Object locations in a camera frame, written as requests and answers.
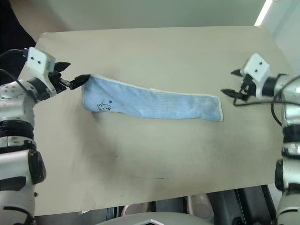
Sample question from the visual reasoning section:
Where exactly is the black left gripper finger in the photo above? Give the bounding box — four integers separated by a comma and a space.
68, 74, 91, 90
53, 61, 72, 74

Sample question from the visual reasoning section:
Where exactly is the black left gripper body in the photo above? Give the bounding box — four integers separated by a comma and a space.
48, 70, 71, 93

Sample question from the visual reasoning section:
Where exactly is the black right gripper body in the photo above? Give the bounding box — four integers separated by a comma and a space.
239, 74, 258, 102

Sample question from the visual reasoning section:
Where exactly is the light blue towel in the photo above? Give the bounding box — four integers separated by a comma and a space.
81, 74, 224, 122

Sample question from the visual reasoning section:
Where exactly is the pale pink rounded shape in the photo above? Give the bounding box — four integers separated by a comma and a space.
120, 203, 153, 218

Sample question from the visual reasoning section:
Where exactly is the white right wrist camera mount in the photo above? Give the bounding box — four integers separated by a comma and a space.
241, 53, 271, 99

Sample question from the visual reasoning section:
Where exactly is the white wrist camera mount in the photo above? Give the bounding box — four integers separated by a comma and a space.
24, 46, 57, 82
241, 53, 271, 99

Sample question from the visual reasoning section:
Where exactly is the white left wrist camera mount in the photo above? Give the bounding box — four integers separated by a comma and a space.
24, 46, 57, 82

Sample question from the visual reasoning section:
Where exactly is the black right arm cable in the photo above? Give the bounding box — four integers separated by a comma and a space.
232, 74, 300, 128

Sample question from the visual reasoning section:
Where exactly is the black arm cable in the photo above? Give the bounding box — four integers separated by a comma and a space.
0, 48, 38, 101
232, 74, 300, 128

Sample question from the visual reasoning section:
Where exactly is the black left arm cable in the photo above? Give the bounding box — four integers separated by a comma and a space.
0, 48, 38, 101

